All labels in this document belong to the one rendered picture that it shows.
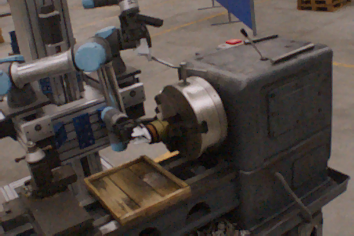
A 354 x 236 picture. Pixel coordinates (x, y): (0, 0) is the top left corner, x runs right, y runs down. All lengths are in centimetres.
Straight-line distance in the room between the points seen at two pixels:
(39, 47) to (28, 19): 16
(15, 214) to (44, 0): 106
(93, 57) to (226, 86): 53
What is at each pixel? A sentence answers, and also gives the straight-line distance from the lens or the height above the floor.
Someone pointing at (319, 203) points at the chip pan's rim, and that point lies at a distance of 205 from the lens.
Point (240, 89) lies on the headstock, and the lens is 157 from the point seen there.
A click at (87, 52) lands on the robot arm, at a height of 140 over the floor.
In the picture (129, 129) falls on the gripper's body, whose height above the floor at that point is 110.
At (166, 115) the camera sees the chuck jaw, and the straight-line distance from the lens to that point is 166.
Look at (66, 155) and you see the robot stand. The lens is 215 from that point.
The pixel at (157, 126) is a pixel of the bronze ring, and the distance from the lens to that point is 161.
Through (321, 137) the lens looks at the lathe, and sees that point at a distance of 203.
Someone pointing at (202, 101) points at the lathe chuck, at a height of 119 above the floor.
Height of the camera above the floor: 178
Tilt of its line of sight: 21 degrees down
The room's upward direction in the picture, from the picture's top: 8 degrees counter-clockwise
